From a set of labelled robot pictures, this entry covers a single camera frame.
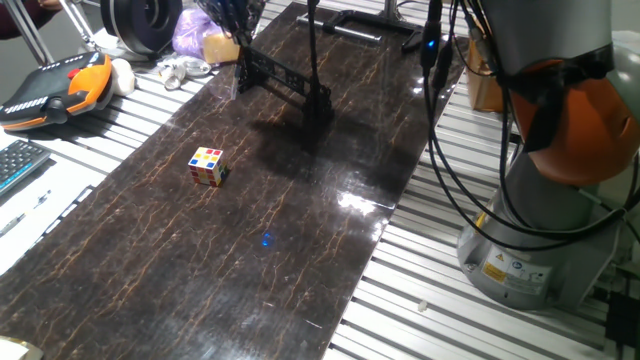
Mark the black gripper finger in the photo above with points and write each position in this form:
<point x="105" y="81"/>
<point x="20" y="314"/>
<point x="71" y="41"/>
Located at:
<point x="229" y="24"/>
<point x="251" y="27"/>

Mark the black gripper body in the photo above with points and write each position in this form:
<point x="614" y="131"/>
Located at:
<point x="232" y="6"/>

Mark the dark red sleeved forearm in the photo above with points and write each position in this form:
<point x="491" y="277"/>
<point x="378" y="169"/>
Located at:
<point x="20" y="17"/>

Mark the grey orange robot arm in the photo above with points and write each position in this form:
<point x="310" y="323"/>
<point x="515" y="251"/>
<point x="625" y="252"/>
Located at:
<point x="550" y="200"/>

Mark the black pen rack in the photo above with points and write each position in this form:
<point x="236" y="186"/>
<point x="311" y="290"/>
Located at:
<point x="280" y="80"/>

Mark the small dark pen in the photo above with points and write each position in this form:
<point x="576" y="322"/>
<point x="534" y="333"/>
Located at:
<point x="42" y="199"/>

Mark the person hand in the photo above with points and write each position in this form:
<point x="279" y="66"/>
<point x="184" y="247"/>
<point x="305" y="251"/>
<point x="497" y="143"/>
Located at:
<point x="51" y="4"/>

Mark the yellow sponge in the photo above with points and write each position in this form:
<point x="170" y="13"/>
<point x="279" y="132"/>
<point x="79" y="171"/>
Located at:
<point x="220" y="49"/>

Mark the purple plastic bag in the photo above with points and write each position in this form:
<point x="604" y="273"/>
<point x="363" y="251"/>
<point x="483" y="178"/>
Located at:
<point x="192" y="32"/>

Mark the crumpled white cloth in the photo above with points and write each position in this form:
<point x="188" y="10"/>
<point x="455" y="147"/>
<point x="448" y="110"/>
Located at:
<point x="182" y="70"/>

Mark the thin black upright pole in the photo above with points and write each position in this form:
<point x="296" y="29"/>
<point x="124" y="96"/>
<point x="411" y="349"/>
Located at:
<point x="314" y="55"/>

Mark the black filament spool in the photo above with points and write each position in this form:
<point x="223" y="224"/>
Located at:
<point x="142" y="22"/>

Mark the black stand base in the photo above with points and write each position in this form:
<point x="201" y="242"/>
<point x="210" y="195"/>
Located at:
<point x="360" y="22"/>

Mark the white rounded object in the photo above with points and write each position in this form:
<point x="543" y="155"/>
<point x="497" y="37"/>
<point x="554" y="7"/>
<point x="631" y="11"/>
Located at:
<point x="123" y="76"/>

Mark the colourful puzzle cube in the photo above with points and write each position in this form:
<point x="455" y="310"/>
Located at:
<point x="207" y="165"/>

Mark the black connector blue light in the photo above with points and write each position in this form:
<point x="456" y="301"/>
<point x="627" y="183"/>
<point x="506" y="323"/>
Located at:
<point x="431" y="45"/>

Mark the orange black teach pendant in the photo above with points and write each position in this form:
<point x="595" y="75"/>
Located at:
<point x="55" y="92"/>

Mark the dark marble pattern mat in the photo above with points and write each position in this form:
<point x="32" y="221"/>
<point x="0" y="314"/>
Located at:
<point x="200" y="260"/>

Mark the open cardboard box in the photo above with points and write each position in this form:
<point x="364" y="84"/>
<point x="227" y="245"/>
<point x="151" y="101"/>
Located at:
<point x="482" y="85"/>

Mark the black computer keyboard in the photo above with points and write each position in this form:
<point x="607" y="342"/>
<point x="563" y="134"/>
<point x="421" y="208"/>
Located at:
<point x="17" y="162"/>

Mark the large white paper sheet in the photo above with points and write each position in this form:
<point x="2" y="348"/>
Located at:
<point x="30" y="235"/>

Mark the silver stand post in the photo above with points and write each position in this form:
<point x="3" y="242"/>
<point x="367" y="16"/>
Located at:
<point x="392" y="9"/>

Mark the upright aluminium post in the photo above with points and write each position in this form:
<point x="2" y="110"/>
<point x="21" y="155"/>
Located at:
<point x="30" y="32"/>

